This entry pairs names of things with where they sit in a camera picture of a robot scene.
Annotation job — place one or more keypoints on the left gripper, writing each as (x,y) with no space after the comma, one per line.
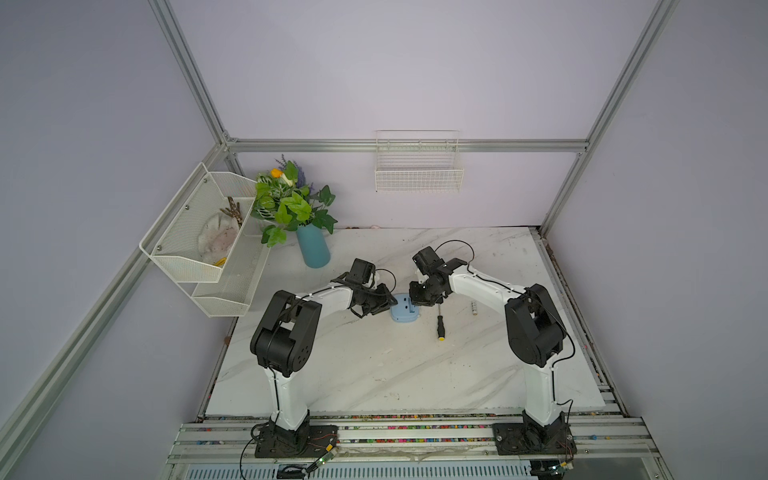
(385,300)

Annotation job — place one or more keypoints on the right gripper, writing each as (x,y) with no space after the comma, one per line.
(415,298)

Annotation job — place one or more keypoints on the black yellow screwdriver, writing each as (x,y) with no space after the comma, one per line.
(441,331)

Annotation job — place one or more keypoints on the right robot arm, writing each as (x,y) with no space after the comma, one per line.
(535,330)

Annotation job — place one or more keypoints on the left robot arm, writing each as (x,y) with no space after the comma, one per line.
(284,338)

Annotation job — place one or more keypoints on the teal vase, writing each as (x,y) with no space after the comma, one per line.
(313,246)

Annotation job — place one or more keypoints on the artificial green plant bouquet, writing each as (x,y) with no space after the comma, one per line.
(285,201)

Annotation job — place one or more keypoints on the brown twigs in shelf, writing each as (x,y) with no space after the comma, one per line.
(233,211)

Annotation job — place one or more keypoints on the white two-tier mesh shelf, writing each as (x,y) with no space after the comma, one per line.
(171,244)

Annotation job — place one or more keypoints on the white wire wall basket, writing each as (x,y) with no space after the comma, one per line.
(418,161)

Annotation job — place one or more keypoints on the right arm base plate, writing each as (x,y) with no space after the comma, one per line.
(523,439)

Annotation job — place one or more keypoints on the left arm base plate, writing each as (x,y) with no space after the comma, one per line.
(309,441)

